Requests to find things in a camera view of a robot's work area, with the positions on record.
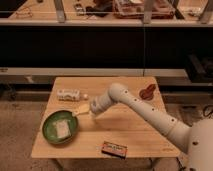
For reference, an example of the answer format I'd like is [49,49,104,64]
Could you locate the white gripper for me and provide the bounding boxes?
[73,96,109,117]

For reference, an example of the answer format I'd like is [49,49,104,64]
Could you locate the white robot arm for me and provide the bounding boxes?
[73,83,213,171]

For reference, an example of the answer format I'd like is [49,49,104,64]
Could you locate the green ceramic bowl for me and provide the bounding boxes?
[42,110,78,144]

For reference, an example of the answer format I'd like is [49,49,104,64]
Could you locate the wooden table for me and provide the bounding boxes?
[31,77,180,159]

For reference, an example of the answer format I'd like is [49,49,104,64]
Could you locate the orange black small box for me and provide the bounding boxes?
[101,141,127,158]

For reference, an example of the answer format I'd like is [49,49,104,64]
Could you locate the cluttered background shelf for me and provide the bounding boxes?
[0,0,213,27]

